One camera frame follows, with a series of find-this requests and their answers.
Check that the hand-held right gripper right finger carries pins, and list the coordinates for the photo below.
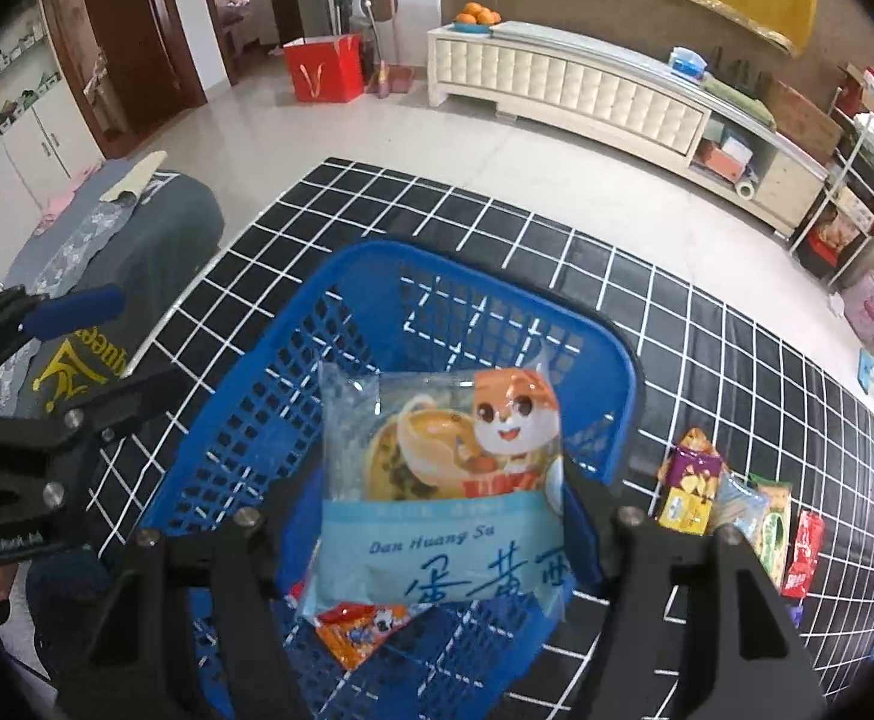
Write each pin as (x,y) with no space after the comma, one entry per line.
(602,540)

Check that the pale blue pastry packet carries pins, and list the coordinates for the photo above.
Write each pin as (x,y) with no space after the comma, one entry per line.
(437,540)

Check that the paper towel roll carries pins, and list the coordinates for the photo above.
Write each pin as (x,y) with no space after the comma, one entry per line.
(745,189)

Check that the brown wooden door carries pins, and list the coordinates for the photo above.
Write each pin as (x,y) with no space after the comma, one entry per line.
(129,30)

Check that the orange sausage packet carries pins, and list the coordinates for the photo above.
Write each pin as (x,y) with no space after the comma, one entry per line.
(354,626)

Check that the broom and dustpan set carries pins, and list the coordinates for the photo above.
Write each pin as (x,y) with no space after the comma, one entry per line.
(392,79)

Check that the pink bag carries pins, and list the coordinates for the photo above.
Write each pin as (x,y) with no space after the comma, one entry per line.
(870,307)

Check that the cardboard box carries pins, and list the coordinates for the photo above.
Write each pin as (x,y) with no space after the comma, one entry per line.
(804,120)

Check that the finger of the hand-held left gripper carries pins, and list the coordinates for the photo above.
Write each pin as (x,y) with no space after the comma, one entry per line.
(159,390)
(77,311)

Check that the small pale blue packet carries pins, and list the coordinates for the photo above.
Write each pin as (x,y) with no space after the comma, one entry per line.
(740,502)

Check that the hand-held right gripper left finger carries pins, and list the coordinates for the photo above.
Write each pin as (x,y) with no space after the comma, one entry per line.
(257,562)

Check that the purple and yellow snack packet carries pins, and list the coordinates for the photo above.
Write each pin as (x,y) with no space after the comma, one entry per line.
(688,469)

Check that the pink cloth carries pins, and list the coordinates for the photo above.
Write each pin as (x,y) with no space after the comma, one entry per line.
(62,196)

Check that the black white-grid tablecloth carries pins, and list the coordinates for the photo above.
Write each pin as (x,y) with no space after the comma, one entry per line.
(706,360)

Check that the blue plastic basket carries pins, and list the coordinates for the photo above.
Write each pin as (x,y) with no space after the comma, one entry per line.
(407,259)

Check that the blue tissue box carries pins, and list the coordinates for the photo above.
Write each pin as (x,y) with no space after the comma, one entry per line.
(688,64)

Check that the white shelf rack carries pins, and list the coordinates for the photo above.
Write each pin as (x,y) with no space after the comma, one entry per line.
(849,202)

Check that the pile of oranges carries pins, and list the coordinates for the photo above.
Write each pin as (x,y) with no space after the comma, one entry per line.
(478,13)

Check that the cream flat insole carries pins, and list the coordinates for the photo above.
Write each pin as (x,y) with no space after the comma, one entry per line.
(133,178)

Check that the grey cloth with yellow print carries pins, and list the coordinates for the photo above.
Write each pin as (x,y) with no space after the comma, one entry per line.
(152,240)

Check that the red candy packet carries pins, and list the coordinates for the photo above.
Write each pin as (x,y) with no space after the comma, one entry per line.
(804,555)

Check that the green folded cloth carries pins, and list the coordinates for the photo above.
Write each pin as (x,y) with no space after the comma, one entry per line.
(740,101)

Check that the orange box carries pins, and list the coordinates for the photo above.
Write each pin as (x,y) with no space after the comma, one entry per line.
(725,159)

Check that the blue plate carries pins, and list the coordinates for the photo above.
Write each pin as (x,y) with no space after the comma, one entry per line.
(473,28)

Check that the white cupboard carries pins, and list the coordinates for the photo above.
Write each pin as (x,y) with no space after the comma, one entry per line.
(47,135)

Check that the green cracker packet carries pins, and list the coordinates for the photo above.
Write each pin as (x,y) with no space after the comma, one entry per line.
(775,532)

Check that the black router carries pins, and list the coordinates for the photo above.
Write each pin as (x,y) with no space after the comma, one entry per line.
(740,71)

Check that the white tv cabinet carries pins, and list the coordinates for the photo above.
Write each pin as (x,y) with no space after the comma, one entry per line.
(557,82)

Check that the red gift bag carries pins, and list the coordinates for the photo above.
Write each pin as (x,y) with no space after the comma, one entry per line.
(324,67)

